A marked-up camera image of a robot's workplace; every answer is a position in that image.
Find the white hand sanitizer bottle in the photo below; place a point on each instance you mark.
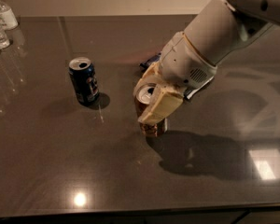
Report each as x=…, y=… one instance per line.
x=7, y=17

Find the blue pepsi can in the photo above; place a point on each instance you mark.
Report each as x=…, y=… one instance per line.
x=82, y=74

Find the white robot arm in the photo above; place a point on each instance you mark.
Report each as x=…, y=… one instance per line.
x=224, y=26

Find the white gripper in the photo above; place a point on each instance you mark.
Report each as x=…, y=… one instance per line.
x=184, y=64

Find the blue chip bag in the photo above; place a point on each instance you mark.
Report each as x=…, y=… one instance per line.
x=151, y=61

